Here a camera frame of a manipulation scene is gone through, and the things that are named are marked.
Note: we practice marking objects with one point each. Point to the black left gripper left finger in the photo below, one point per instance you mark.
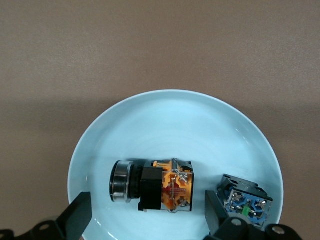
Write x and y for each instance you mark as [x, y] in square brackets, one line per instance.
[75, 220]

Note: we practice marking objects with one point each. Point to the blue push-button switch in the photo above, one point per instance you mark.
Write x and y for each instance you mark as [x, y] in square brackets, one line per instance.
[250, 200]

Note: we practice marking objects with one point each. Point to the light blue round plate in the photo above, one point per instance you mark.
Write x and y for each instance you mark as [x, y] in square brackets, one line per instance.
[175, 125]

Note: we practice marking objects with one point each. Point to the orange push-button switch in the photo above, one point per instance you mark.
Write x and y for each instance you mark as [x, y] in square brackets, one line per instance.
[175, 190]

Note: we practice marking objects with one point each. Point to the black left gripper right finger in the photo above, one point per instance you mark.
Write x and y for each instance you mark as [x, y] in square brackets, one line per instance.
[216, 217]

